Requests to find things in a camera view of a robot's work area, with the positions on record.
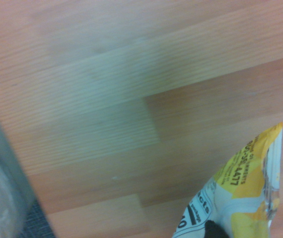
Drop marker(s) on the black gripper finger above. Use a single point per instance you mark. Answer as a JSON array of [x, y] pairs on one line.
[[213, 230]]

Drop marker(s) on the yellow white Lay's chip bag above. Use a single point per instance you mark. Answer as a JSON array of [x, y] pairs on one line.
[[245, 203]]

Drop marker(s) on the grey plastic trash bin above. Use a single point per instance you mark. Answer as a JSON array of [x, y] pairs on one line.
[[7, 158]]

